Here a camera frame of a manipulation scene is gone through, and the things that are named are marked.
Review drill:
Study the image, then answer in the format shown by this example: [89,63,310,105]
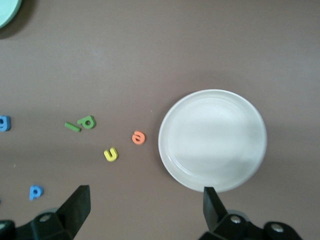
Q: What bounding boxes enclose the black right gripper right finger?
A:
[199,186,266,240]

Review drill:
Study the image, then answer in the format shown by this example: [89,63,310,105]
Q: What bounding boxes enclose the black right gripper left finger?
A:
[14,184,91,240]

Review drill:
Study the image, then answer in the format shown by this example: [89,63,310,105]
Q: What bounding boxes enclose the yellow foam letter u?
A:
[103,147,119,163]

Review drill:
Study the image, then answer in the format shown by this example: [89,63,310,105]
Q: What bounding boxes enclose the green foam letter l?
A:
[64,121,82,133]

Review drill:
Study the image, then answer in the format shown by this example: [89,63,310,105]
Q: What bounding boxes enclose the green foam letter p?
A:
[76,114,97,130]

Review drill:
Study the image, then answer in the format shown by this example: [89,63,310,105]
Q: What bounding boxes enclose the orange foam letter e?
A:
[131,130,146,145]

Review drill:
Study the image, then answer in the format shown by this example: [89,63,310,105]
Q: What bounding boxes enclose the blue foam letter p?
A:
[29,184,44,201]

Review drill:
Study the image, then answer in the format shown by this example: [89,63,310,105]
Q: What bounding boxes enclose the beige plate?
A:
[157,89,268,193]

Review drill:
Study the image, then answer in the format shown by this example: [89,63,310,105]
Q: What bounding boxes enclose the blue foam letter g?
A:
[0,115,12,132]

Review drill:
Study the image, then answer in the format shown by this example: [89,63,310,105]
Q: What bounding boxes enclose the brown table cover sheet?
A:
[0,0,320,240]

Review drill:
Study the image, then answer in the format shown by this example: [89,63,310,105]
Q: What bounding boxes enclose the green plate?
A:
[0,0,22,29]

